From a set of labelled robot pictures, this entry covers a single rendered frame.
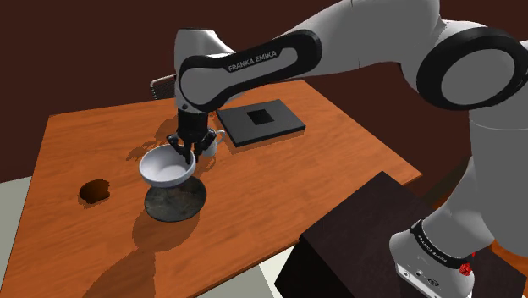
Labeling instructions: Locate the white bowl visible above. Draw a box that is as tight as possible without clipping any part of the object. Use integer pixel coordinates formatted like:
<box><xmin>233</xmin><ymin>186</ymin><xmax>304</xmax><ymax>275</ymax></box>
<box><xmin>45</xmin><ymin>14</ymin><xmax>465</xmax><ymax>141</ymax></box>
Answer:
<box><xmin>139</xmin><ymin>143</ymin><xmax>197</xmax><ymax>189</ymax></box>

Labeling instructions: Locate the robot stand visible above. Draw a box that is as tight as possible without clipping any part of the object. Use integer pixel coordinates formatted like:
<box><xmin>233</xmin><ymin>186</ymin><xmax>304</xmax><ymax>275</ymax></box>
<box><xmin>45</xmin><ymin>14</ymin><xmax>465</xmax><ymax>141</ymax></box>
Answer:
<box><xmin>274</xmin><ymin>171</ymin><xmax>528</xmax><ymax>298</ymax></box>

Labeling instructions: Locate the wooden table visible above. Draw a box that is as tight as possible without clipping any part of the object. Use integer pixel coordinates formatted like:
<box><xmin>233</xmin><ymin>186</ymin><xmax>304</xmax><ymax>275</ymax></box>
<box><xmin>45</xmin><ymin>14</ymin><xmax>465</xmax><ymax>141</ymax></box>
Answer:
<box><xmin>0</xmin><ymin>79</ymin><xmax>423</xmax><ymax>298</ymax></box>

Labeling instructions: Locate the dark grey round plate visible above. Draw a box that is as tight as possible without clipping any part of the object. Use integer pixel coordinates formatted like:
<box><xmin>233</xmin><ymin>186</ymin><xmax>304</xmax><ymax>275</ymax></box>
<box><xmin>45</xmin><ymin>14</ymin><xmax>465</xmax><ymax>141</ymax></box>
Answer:
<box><xmin>144</xmin><ymin>176</ymin><xmax>207</xmax><ymax>223</ymax></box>

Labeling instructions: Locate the black flat book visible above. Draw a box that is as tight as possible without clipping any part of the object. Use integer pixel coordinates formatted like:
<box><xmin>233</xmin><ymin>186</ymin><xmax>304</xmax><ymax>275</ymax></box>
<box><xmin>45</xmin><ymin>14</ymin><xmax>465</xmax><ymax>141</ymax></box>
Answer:
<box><xmin>216</xmin><ymin>98</ymin><xmax>306</xmax><ymax>148</ymax></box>

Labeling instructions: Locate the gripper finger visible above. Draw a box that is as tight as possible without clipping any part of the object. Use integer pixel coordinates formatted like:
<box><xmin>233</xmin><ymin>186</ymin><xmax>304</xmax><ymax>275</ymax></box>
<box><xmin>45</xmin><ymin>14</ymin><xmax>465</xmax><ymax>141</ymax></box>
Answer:
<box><xmin>192</xmin><ymin>132</ymin><xmax>217</xmax><ymax>163</ymax></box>
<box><xmin>166</xmin><ymin>133</ymin><xmax>195</xmax><ymax>166</ymax></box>

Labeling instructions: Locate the white mug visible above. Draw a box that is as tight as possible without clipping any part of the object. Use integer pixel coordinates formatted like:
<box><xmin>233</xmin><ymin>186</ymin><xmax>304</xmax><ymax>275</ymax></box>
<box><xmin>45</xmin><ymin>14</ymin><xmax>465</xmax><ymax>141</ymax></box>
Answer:
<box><xmin>200</xmin><ymin>127</ymin><xmax>227</xmax><ymax>158</ymax></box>

